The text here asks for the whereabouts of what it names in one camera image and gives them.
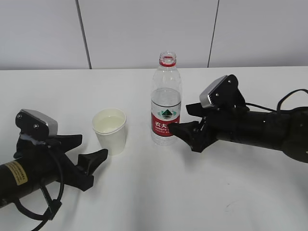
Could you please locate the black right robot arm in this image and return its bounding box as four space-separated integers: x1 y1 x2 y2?
168 103 308 163

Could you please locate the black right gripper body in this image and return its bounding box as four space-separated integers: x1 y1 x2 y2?
192 107 249 153

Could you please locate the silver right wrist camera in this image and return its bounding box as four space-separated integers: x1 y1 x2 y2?
199 74 245 108

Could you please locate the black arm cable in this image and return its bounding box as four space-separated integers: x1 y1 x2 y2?
244 88 308 114
0 144 65 226

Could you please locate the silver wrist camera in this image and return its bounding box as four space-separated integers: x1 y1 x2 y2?
199 74 245 108
15 109 58 144

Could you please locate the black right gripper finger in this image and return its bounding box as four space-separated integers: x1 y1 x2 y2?
186 103 208 118
168 121 204 149

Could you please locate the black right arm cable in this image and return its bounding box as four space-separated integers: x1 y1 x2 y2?
244 88 308 114

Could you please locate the white paper cup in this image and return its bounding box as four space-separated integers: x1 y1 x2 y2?
92 108 127 155

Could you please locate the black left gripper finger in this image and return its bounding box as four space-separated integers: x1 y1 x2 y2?
77 149 108 176
47 134 82 153

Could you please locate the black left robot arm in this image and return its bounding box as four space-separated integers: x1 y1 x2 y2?
0 134 108 207

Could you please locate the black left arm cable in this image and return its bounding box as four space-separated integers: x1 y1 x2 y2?
0 144 65 226

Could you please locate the clear water bottle red label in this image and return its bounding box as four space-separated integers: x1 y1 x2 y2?
151 51 182 146

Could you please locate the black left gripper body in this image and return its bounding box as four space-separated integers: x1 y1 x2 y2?
14 137 94 191

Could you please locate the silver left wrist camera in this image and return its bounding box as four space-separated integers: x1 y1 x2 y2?
15 109 58 144

